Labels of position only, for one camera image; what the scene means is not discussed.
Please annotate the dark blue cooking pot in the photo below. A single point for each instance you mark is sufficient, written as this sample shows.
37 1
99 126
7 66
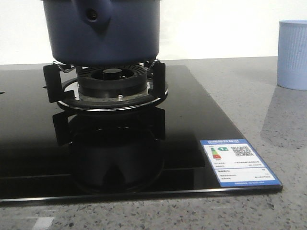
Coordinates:
103 32

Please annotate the light blue ribbed cup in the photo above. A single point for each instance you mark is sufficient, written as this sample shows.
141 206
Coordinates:
292 54

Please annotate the black pot support grate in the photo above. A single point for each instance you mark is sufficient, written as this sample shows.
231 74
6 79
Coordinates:
63 89

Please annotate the black gas burner head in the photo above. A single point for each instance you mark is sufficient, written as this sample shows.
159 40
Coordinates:
107 82

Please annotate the blue energy label sticker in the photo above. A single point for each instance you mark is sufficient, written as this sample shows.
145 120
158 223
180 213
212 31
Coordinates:
236 163

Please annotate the black glass gas stove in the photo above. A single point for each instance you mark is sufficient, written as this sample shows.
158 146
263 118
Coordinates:
51 156

